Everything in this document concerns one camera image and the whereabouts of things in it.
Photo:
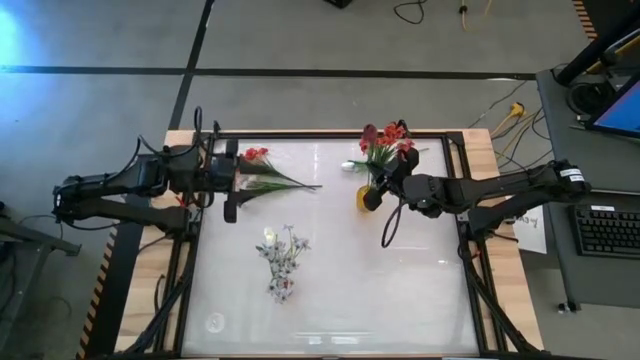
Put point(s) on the yellow textured glass vase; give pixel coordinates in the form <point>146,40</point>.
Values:
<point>362,200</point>

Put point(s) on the black panel striped edge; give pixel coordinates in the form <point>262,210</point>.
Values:
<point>107,280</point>

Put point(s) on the grey keyboard desk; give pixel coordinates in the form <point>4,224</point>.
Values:
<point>560,280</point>

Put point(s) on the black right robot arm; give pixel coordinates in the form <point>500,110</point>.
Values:
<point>500,192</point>

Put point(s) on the grey metal stand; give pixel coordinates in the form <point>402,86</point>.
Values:
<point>30,240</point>

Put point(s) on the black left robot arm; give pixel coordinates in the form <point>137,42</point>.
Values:
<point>125,180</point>

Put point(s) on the white patterned flower bunch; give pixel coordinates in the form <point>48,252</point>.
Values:
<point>282,260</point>

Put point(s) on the orange flower bunch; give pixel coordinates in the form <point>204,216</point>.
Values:
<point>387,135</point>
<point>255,154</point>

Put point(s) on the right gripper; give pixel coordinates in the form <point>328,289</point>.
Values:
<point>405,182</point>

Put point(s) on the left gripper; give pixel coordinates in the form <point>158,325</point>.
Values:
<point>222,170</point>

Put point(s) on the black aluminium table frame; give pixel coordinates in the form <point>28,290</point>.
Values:
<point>300,134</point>

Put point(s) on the white flower bunch green leaves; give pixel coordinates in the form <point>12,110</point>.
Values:
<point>280,186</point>

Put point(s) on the laptop with blue screen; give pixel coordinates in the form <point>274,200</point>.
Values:
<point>622,112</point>

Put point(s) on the white paper sheet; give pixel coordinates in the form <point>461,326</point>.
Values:
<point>532,232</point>

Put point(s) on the dark red tulip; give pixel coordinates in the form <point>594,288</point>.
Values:
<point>369,134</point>

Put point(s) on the black keyboard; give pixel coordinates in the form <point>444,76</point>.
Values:
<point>605,232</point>

